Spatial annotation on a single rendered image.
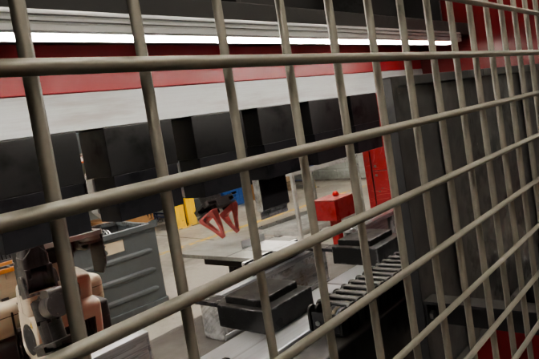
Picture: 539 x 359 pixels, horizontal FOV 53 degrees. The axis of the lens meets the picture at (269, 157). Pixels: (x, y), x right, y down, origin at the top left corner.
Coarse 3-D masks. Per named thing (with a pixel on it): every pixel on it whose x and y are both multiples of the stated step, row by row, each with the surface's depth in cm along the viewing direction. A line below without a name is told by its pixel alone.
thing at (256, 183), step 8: (280, 176) 132; (256, 184) 127; (264, 184) 127; (272, 184) 130; (280, 184) 132; (256, 192) 127; (264, 192) 127; (272, 192) 129; (280, 192) 132; (256, 200) 127; (264, 200) 127; (272, 200) 129; (280, 200) 131; (288, 200) 134; (264, 208) 127; (272, 208) 130; (280, 208) 132; (264, 216) 128
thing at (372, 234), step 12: (348, 240) 114; (372, 240) 111; (384, 240) 114; (396, 240) 115; (336, 252) 115; (348, 252) 113; (360, 252) 111; (372, 252) 109; (384, 252) 111; (360, 264) 112; (372, 264) 110
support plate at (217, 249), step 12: (216, 240) 151; (228, 240) 149; (240, 240) 146; (288, 240) 138; (192, 252) 141; (204, 252) 139; (216, 252) 137; (228, 252) 135; (240, 252) 133; (252, 252) 131
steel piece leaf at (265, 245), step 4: (260, 236) 140; (264, 236) 142; (244, 240) 136; (248, 240) 137; (260, 240) 140; (264, 240) 141; (268, 240) 140; (272, 240) 139; (276, 240) 139; (280, 240) 138; (244, 244) 136; (248, 244) 137; (264, 244) 136; (268, 244) 136; (272, 244) 135; (276, 244) 134; (280, 244) 134; (284, 244) 133; (244, 248) 136; (248, 248) 135; (264, 248) 132; (268, 248) 132; (272, 248) 131
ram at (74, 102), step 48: (0, 48) 80; (48, 48) 86; (96, 48) 93; (192, 48) 109; (240, 48) 120; (384, 48) 171; (0, 96) 80; (48, 96) 86; (96, 96) 92; (192, 96) 108; (240, 96) 119; (288, 96) 132; (336, 96) 148
